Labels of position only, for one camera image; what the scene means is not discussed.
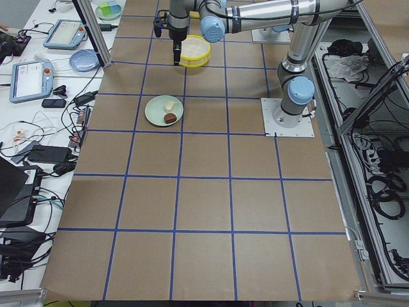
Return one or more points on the teach pendant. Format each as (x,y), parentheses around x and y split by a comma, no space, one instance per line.
(31,80)
(66,34)

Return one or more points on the blue plate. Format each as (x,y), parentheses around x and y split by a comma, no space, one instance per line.
(84,60)

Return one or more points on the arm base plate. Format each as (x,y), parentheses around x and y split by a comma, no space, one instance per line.
(279,124)
(270,36)

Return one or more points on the aluminium frame post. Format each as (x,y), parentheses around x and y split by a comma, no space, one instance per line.
(88,19)

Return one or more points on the white crumpled cloth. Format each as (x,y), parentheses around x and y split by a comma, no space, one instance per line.
(350,68)

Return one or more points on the green plate with blocks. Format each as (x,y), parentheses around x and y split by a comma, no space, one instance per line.
(108,10)

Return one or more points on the brown steamed bun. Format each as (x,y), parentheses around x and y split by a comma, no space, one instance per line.
(170,118)

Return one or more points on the black power adapter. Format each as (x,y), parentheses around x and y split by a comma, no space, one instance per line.
(49,154)

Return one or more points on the black phone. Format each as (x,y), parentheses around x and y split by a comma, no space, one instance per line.
(53,103)

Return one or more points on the light green plate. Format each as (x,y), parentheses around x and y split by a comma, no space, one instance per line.
(154,110)

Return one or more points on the upper teach pendant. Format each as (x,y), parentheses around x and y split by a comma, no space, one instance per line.
(66,34)

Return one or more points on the white steamed bun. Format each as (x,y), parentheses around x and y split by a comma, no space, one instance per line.
(169,106)

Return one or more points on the black laptop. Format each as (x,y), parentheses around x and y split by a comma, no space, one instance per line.
(20,186)

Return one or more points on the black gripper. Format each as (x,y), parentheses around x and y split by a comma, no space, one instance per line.
(175,34)

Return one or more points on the yellow rimmed steamer centre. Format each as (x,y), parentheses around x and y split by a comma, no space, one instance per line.
(195,52)

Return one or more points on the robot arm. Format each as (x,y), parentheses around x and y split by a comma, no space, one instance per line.
(310,19)

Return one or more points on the lower teach pendant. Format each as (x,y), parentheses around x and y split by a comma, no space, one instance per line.
(31,80)

